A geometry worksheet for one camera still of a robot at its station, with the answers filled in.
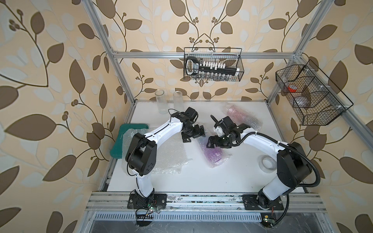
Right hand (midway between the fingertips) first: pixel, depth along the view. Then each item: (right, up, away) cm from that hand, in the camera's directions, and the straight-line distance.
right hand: (213, 146), depth 87 cm
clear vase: (-35, +28, +17) cm, 48 cm away
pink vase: (+22, +18, +12) cm, 31 cm away
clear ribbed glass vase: (-23, +29, +17) cm, 41 cm away
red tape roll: (+44, +34, -6) cm, 56 cm away
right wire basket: (+50, +26, -14) cm, 59 cm away
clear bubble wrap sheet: (-26, -7, +2) cm, 27 cm away
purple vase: (0, -4, -6) cm, 8 cm away
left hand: (-9, +6, -1) cm, 11 cm away
